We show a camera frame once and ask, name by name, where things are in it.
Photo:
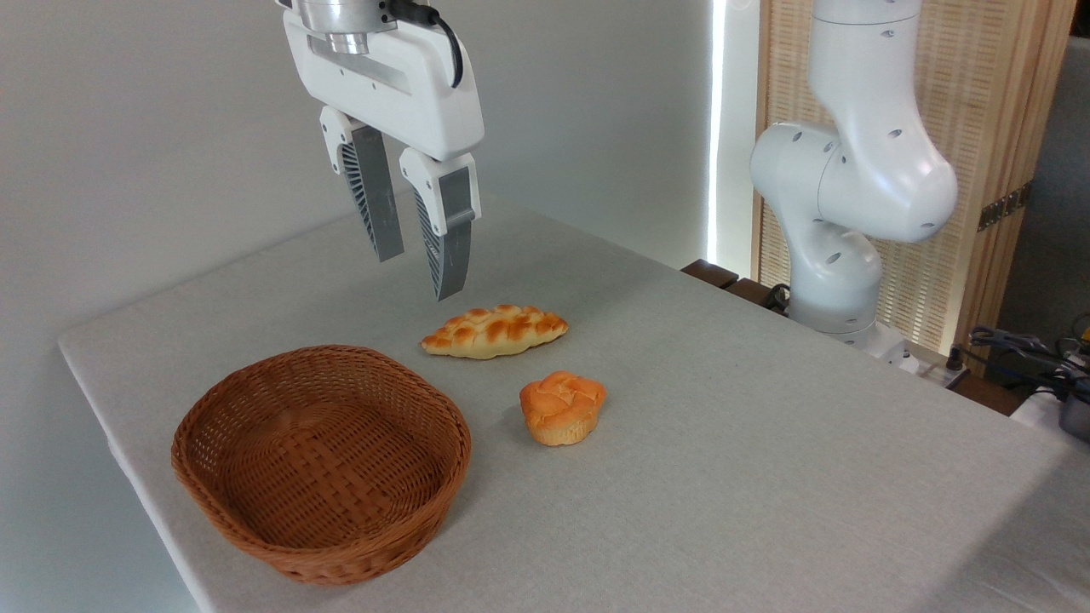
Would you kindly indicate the grey tablecloth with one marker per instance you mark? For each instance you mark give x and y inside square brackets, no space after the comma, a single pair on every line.
[724,477]

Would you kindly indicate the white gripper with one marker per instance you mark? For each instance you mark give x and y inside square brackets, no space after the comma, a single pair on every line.
[400,85]

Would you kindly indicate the brown wicker basket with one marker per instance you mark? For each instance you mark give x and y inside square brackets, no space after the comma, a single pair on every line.
[324,468]

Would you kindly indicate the round orange muffin bread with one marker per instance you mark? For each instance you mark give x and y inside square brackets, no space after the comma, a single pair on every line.
[562,409]

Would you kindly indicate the dark metal screen hinge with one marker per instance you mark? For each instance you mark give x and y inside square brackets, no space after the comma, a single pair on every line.
[1005,207]

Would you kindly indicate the dark wooden base platform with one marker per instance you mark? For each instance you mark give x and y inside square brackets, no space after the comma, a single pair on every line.
[711,273]

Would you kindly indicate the long braided bread loaf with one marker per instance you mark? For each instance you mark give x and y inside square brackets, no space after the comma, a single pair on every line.
[498,330]

